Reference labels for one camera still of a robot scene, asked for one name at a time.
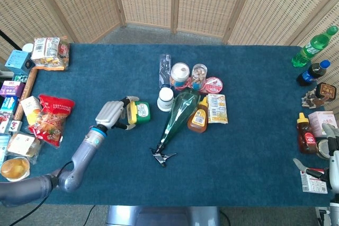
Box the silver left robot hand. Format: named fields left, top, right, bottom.
left=95, top=95, right=140, bottom=132

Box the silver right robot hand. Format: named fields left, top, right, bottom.
left=292, top=122, right=339, bottom=195

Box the yellow lidded box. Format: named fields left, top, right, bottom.
left=126, top=101, right=153, bottom=125

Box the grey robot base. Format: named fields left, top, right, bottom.
left=105, top=205, right=221, bottom=226

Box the white box with flower print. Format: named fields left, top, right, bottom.
left=8, top=120, right=24, bottom=133

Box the blue toothpaste box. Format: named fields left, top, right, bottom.
left=0, top=95, right=20, bottom=117

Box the purple box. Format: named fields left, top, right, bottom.
left=0, top=80, right=25, bottom=98

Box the red fruit print box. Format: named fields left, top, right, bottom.
left=0, top=109, right=14, bottom=134

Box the light blue speaker box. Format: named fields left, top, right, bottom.
left=4, top=49, right=35, bottom=76

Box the light blue paper packet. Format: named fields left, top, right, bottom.
left=0, top=133, right=12, bottom=167

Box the dark honey bottle yellow cap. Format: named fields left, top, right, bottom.
left=296, top=112, right=319, bottom=155

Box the pink and white carton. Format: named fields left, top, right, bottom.
left=308, top=110, right=339, bottom=138

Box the red snack bag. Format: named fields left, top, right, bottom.
left=28, top=94, right=76, bottom=148

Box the white plastic bottle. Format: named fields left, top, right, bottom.
left=156, top=87, right=175, bottom=112

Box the black metal corkscrew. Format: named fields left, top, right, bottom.
left=149, top=143, right=177, bottom=168

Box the bag of dark mixed snacks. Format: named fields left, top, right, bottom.
left=300, top=88, right=329, bottom=110

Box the clear plastic water bottle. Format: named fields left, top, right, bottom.
left=158, top=53, right=173, bottom=89

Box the green glass bottle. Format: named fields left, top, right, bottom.
left=158, top=89, right=201, bottom=148

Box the colourful candy bag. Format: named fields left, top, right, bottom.
left=33, top=38, right=70, bottom=71

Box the brown lidded jar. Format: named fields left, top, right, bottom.
left=315, top=82, right=337, bottom=101

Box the white and orange carton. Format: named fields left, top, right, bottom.
left=20, top=95, right=43, bottom=125

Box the white-lidded snack jar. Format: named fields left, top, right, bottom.
left=169, top=62, right=191, bottom=91

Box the amber honey squeeze bottle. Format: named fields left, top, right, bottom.
left=187, top=96, right=209, bottom=134

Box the wrapped sandwich pack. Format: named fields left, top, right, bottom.
left=6, top=132, right=42, bottom=164

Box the white barcode snack packet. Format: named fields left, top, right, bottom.
left=31, top=37, right=61, bottom=61

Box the blue table cloth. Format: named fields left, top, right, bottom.
left=10, top=42, right=335, bottom=207

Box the blue-capped cola bottle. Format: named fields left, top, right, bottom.
left=296, top=59, right=332, bottom=87

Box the clear jar of nuts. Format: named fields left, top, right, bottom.
left=191, top=63, right=209, bottom=91

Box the yellow fruit jelly cup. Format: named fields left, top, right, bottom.
left=0, top=157, right=31, bottom=182

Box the yellow and white snack packet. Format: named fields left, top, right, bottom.
left=206, top=93, right=229, bottom=125

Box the red and white sealed cup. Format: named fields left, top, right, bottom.
left=203, top=76, right=224, bottom=95

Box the green soda bottle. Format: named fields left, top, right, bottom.
left=291, top=25, right=339, bottom=68

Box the woven bamboo folding screen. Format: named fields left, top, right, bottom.
left=0, top=0, right=339, bottom=61

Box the wooden rail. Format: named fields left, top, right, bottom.
left=13, top=67, right=40, bottom=121

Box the black floor cable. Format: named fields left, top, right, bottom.
left=84, top=204, right=97, bottom=226

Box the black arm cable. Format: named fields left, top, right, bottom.
left=10, top=160, right=74, bottom=226

